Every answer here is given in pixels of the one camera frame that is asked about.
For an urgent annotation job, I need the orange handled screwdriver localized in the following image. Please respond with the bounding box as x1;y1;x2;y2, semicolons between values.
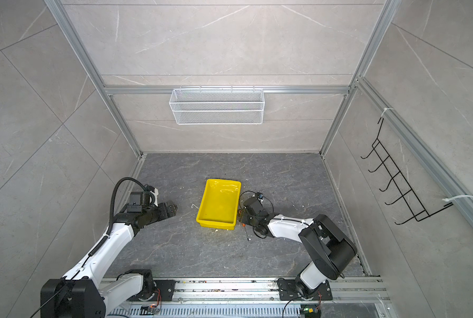
240;215;251;242

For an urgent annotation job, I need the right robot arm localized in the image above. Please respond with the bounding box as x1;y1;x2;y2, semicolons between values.
239;193;357;300

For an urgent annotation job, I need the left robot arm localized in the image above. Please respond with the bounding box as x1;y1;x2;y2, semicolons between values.
37;201;177;317

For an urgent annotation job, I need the yellow plastic bin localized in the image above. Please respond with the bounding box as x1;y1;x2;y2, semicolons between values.
196;179;242;231

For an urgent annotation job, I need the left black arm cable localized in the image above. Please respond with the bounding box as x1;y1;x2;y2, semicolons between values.
107;177;158;235

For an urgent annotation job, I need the white wire mesh basket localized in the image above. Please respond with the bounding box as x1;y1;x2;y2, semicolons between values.
169;88;266;125

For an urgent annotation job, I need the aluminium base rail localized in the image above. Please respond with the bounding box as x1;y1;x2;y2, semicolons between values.
109;277;397;317

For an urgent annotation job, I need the black wire hook rack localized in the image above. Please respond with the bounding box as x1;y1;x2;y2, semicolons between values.
360;118;454;225

